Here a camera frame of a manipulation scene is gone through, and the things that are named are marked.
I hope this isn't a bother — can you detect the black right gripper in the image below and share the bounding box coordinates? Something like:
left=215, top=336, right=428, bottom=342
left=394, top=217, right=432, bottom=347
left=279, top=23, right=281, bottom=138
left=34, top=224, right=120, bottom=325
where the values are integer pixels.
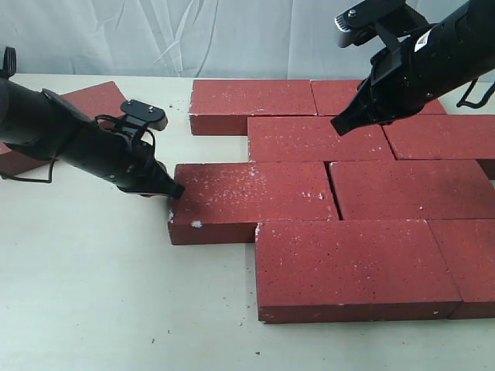
left=331, top=1, right=494, bottom=136

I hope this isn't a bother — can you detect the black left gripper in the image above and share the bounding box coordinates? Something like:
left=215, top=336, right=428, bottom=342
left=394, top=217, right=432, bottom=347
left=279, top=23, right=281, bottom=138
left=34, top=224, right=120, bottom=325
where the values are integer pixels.
left=43, top=89, right=185, bottom=200

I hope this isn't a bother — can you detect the speckled chipped red brick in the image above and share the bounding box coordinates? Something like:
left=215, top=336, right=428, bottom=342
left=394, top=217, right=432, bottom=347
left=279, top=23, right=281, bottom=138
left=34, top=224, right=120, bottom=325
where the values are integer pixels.
left=169, top=162, right=339, bottom=245

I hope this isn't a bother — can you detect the lone red brick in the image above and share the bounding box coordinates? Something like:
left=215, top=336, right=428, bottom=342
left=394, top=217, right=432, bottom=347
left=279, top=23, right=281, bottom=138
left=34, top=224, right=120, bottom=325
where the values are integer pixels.
left=0, top=80, right=127, bottom=180

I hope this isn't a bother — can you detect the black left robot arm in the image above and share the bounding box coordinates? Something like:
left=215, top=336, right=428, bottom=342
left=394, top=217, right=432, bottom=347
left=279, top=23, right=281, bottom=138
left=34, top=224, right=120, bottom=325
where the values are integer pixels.
left=1, top=46, right=185, bottom=199

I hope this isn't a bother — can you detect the right edge red brick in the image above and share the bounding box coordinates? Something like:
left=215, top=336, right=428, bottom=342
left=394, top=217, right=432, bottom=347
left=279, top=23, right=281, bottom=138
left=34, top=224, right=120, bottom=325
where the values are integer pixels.
left=383, top=114, right=494, bottom=180

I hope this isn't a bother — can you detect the white fabric backdrop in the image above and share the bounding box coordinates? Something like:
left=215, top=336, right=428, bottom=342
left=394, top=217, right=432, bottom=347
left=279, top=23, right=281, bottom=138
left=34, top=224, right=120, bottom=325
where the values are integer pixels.
left=1, top=0, right=382, bottom=80

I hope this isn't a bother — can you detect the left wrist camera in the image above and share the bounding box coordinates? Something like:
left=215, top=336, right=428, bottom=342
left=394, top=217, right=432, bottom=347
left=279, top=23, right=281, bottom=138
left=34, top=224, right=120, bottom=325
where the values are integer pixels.
left=120, top=100, right=168, bottom=131

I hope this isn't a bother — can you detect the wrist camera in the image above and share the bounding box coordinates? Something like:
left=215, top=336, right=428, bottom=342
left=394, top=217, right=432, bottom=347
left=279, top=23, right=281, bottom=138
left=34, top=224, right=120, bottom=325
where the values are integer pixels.
left=120, top=100, right=168, bottom=131
left=334, top=0, right=429, bottom=50

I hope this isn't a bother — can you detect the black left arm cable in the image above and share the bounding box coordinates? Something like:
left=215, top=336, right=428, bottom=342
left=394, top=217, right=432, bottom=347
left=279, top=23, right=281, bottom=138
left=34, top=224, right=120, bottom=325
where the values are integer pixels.
left=0, top=115, right=158, bottom=185

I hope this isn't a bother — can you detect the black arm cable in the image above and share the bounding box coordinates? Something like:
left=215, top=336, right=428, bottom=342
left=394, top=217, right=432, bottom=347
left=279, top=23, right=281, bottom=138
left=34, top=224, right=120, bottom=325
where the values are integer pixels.
left=456, top=75, right=495, bottom=109
left=0, top=115, right=158, bottom=185

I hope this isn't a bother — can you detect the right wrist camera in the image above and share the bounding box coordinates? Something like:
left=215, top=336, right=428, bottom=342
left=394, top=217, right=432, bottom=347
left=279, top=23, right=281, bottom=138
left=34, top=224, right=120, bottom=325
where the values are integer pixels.
left=334, top=0, right=429, bottom=50

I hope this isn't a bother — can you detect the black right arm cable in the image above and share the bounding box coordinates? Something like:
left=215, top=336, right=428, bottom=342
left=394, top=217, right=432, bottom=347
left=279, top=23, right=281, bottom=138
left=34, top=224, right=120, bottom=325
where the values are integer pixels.
left=456, top=75, right=495, bottom=109

